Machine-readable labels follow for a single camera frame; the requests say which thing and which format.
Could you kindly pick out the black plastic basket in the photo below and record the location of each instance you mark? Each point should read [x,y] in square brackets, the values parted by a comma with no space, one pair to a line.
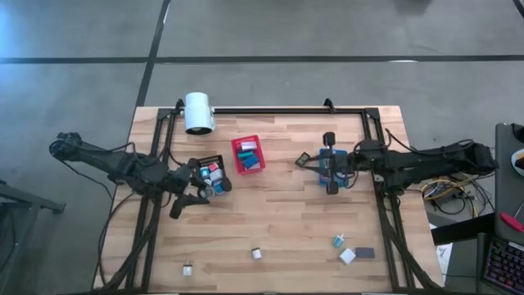
[210,157]

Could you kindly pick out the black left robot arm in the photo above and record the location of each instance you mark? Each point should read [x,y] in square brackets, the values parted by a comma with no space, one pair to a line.
[123,168]

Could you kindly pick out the white cube wall charger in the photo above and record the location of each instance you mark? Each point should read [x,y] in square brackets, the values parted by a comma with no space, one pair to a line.
[347,256]

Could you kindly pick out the teal white wall charger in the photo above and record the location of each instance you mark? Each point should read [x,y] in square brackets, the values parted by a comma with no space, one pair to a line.
[338,242]
[204,172]

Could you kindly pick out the black aluminium table frame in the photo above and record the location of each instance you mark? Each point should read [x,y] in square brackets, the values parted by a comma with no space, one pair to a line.
[286,110]

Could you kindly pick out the black desk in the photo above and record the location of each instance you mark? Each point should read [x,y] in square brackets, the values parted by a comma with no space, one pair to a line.
[505,184]

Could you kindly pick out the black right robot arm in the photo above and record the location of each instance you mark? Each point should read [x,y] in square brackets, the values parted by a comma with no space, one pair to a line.
[442,162]

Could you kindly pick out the red plastic basket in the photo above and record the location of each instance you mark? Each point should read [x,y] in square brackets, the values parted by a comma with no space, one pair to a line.
[235,164]

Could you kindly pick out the black keyboard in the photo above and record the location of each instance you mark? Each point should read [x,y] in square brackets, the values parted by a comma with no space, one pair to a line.
[505,266]

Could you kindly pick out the teal box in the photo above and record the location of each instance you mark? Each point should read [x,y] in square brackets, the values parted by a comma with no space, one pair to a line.
[245,155]

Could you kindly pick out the white charger with black end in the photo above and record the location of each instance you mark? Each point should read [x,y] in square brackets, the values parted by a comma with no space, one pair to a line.
[256,254]

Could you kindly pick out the black frame clamp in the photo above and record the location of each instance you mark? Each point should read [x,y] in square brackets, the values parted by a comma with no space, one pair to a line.
[328,104]
[179,105]

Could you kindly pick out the blue plastic basket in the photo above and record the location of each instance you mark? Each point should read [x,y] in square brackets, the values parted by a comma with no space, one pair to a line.
[322,179]

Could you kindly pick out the blue box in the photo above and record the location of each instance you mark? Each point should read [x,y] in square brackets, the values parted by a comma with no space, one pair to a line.
[250,161]

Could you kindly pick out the black metal stand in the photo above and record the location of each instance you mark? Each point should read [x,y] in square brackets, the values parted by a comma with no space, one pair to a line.
[28,202]

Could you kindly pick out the dark grey flat box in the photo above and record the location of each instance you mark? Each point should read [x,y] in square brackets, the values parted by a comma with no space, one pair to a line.
[364,252]

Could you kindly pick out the white paper sheet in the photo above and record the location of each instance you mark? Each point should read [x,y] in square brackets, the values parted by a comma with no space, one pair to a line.
[444,254]

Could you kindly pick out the small black case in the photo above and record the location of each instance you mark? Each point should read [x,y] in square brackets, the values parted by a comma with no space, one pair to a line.
[303,159]

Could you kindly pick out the white box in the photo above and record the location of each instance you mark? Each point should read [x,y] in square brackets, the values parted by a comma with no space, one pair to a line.
[249,145]
[256,166]

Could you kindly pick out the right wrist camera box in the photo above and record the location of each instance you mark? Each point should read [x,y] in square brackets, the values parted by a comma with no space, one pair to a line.
[370,146]

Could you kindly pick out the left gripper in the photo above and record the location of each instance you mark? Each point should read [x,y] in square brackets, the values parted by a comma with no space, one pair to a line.
[180,182]

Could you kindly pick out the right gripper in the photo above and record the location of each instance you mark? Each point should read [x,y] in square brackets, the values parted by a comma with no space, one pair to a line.
[341,166]

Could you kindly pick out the white cylindrical lamp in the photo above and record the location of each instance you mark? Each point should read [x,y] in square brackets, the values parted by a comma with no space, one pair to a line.
[198,110]

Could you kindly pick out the black capped sand hourglass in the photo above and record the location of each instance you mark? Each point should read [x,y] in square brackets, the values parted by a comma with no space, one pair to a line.
[226,184]

